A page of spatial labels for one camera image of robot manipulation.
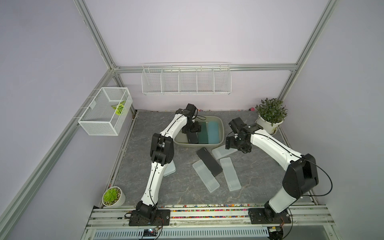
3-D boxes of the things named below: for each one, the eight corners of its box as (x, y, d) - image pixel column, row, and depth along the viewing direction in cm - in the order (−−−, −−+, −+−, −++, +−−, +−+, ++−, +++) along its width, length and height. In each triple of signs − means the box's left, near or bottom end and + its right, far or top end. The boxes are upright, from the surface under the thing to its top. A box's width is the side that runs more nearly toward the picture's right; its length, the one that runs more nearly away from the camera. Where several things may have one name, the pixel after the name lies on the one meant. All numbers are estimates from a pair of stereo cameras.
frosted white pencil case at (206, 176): (210, 193, 83) (210, 192, 81) (192, 165, 94) (192, 163, 92) (219, 187, 85) (219, 185, 83) (200, 160, 96) (200, 158, 94)
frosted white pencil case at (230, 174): (230, 191, 83) (230, 190, 81) (219, 160, 95) (220, 158, 94) (240, 189, 84) (241, 188, 82) (229, 158, 96) (229, 156, 94)
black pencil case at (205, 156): (214, 177, 88) (214, 176, 86) (195, 152, 99) (195, 151, 97) (222, 171, 91) (223, 170, 89) (204, 148, 101) (204, 146, 99)
